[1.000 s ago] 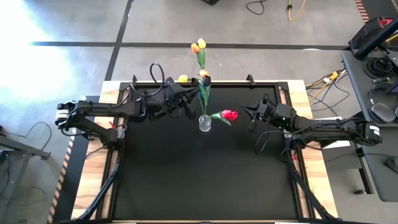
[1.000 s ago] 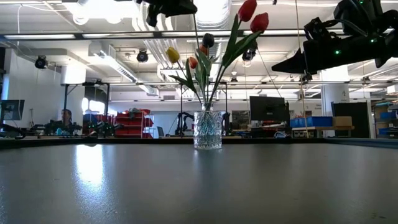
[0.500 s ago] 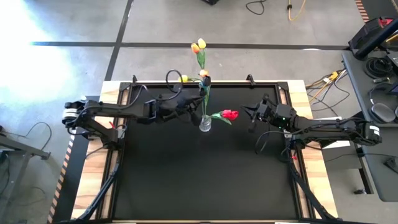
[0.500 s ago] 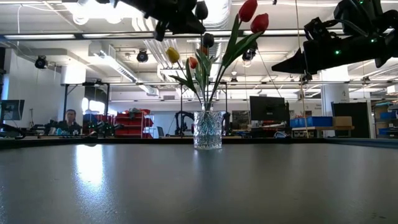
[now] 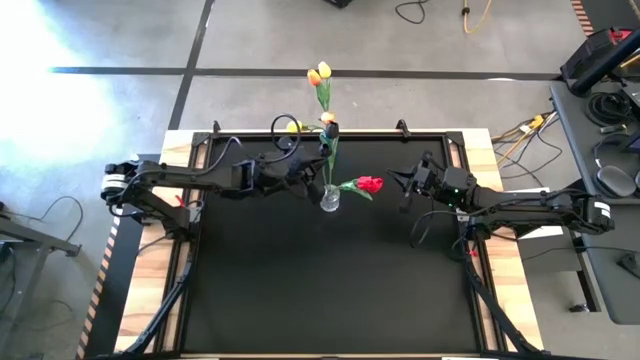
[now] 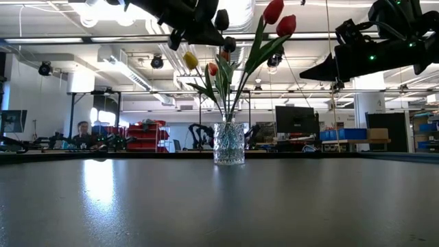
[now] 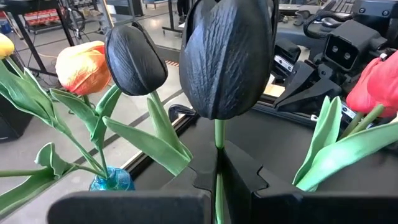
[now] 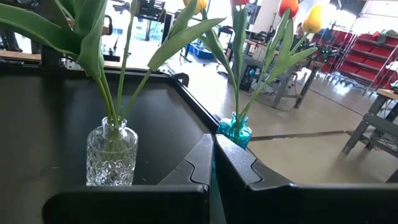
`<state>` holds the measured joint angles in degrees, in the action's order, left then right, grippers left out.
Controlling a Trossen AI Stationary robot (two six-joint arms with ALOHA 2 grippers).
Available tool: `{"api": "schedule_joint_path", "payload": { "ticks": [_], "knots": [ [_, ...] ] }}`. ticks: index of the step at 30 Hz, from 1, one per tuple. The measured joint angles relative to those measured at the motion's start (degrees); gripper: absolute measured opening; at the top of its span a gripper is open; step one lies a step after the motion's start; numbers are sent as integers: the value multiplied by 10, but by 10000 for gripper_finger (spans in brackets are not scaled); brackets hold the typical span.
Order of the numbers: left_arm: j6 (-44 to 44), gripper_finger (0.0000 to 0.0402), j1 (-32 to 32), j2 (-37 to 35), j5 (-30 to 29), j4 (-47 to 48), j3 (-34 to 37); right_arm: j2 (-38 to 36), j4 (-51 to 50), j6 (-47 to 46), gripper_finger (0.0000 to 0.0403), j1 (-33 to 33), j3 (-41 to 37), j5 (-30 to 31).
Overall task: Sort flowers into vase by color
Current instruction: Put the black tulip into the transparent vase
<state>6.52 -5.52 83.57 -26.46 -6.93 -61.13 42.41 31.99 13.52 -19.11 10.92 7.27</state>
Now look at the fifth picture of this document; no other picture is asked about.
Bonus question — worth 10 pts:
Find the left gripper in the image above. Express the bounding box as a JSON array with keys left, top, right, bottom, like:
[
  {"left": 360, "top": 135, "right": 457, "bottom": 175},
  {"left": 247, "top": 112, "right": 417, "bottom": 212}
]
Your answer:
[{"left": 232, "top": 155, "right": 329, "bottom": 204}]

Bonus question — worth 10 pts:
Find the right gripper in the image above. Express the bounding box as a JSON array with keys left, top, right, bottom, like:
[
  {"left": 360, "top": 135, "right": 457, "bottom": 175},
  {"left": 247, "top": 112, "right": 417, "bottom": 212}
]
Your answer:
[{"left": 387, "top": 162, "right": 479, "bottom": 214}]

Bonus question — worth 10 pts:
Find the clear cut glass vase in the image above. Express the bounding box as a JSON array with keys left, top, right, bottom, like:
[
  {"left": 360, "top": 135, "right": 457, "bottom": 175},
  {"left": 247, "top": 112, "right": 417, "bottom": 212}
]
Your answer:
[{"left": 319, "top": 183, "right": 342, "bottom": 213}]

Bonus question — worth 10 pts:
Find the red artificial tulip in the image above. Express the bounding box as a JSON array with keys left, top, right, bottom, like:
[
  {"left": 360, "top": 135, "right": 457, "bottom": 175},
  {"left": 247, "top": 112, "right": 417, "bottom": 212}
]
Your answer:
[{"left": 337, "top": 174, "right": 385, "bottom": 202}]

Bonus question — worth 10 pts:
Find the yellow artificial tulip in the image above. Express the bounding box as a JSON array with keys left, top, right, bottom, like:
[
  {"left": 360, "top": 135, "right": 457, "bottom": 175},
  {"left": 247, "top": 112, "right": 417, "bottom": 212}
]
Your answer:
[
  {"left": 285, "top": 119, "right": 324, "bottom": 135},
  {"left": 317, "top": 60, "right": 335, "bottom": 114}
]

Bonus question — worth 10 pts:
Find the white paper sheet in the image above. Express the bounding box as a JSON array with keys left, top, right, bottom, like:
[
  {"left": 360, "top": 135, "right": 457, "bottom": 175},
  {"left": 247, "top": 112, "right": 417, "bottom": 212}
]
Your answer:
[{"left": 519, "top": 224, "right": 565, "bottom": 240}]

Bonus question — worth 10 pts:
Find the black diagonal support strut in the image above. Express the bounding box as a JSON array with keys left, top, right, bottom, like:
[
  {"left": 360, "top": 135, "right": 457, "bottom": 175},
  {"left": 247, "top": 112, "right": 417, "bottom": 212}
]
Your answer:
[
  {"left": 464, "top": 259, "right": 544, "bottom": 356},
  {"left": 122, "top": 259, "right": 194, "bottom": 356}
]

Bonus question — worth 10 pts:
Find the grey oval case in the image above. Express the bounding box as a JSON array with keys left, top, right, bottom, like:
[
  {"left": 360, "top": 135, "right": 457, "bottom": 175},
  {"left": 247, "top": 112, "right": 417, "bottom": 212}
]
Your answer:
[{"left": 594, "top": 164, "right": 638, "bottom": 199}]

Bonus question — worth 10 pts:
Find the grey side desk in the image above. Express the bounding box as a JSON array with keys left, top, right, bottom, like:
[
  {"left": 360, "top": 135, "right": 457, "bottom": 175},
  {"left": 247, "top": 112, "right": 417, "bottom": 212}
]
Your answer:
[{"left": 549, "top": 79, "right": 640, "bottom": 326}]

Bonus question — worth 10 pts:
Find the black and red device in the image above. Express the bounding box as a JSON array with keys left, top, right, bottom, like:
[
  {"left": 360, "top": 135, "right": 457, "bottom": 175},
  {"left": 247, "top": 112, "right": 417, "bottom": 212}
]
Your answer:
[{"left": 559, "top": 27, "right": 640, "bottom": 97}]

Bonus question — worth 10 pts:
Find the orange black hazard tape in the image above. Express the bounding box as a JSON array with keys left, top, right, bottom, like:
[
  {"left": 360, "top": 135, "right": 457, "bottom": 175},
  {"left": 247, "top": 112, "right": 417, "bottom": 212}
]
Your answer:
[{"left": 74, "top": 209, "right": 124, "bottom": 360}]

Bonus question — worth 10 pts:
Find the grey metal stand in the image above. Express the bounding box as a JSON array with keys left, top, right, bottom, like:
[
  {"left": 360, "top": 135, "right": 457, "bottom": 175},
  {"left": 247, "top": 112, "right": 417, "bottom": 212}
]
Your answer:
[{"left": 0, "top": 199, "right": 82, "bottom": 360}]

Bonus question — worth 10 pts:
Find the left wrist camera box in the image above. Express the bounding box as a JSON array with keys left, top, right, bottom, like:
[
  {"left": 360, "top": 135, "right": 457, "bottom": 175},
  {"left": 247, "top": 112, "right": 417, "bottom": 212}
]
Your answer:
[{"left": 257, "top": 148, "right": 306, "bottom": 172}]

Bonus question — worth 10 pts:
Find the black aluminium table frame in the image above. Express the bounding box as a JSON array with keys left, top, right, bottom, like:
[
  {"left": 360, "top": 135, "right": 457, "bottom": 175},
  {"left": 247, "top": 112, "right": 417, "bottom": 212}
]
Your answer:
[{"left": 172, "top": 129, "right": 494, "bottom": 359}]

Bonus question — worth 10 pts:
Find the black left wrist camera cable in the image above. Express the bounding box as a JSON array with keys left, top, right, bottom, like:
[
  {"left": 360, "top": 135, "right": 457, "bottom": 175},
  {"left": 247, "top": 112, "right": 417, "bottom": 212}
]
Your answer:
[{"left": 199, "top": 113, "right": 302, "bottom": 174}]

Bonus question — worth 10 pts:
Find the yellow cable bundle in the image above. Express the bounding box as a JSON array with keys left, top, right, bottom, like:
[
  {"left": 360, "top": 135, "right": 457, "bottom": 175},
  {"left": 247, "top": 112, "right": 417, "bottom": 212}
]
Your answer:
[{"left": 492, "top": 113, "right": 559, "bottom": 166}]

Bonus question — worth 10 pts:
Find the black floor cable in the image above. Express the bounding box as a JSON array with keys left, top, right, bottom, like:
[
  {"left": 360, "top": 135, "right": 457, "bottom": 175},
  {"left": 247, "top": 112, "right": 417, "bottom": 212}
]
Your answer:
[{"left": 394, "top": 0, "right": 427, "bottom": 25}]

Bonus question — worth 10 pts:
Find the yellow floor cable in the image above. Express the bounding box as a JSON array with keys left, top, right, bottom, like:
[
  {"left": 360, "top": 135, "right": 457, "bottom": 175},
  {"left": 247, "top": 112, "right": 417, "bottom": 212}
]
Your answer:
[{"left": 462, "top": 0, "right": 494, "bottom": 35}]

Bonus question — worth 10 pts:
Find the coiled black cable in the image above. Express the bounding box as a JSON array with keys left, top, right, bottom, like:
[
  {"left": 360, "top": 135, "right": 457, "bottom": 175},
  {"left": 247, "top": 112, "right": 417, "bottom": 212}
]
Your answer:
[{"left": 584, "top": 91, "right": 634, "bottom": 126}]

